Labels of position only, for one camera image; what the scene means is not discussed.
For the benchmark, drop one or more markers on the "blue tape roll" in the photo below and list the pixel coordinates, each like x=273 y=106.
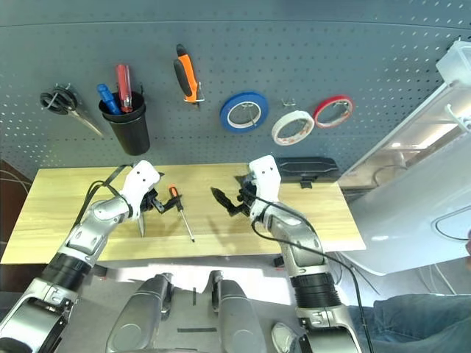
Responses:
x=225 y=121

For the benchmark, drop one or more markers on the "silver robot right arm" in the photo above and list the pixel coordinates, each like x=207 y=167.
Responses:
x=298 y=235

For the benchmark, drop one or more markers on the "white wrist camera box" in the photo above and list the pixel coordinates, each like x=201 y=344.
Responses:
x=140 y=184
x=266 y=180

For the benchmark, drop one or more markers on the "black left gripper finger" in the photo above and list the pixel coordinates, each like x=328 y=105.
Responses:
x=171 y=205
x=161 y=176

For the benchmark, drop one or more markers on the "clear white plastic enclosure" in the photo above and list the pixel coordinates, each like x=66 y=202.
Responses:
x=404 y=206

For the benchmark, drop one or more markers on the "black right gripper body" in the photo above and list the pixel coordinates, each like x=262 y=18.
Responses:
x=246 y=200

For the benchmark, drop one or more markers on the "silver robot left leg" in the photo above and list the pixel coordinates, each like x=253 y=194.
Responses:
x=136 y=320

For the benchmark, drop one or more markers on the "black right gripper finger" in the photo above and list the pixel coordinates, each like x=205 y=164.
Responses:
x=243 y=180
x=222 y=198

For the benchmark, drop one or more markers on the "white grey sneaker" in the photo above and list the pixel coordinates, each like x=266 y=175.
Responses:
x=281 y=338

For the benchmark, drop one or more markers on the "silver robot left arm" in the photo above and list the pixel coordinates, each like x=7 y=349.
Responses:
x=88 y=228

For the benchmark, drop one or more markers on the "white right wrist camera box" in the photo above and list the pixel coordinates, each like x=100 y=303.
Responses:
x=266 y=180

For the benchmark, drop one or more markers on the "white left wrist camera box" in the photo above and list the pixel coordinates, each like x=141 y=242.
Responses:
x=140 y=184

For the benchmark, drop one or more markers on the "orange black pliers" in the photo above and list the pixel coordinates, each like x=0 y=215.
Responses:
x=187 y=73

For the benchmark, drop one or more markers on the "red tape roll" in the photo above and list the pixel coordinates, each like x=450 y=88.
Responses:
x=331 y=98

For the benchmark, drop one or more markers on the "black plastic cup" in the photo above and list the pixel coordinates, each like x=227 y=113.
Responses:
x=129 y=136

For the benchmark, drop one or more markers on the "black equipment case furniture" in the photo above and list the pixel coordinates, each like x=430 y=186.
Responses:
x=11 y=198

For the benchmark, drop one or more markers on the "silver robot leg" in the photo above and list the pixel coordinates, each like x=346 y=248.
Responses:
x=136 y=320
x=239 y=320

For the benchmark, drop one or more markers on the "white tape roll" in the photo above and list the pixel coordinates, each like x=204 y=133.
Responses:
x=290 y=115

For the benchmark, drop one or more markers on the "black plastic tool case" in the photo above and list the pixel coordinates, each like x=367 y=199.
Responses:
x=305 y=169

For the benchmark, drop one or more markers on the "grey metal pegboard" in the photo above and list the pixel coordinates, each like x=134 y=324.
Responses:
x=257 y=48

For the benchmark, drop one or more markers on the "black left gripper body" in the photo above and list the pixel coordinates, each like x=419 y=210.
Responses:
x=151 y=201

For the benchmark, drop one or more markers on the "silver robot right leg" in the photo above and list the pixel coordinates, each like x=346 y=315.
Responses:
x=239 y=320

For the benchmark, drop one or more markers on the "orange black screwdriver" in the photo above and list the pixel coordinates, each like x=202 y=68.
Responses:
x=173 y=191

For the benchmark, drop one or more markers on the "blue jeans leg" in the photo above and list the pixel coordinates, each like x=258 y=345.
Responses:
x=412 y=323

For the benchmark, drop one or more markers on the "small metal pegboard hook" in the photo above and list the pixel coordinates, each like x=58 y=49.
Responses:
x=289 y=102

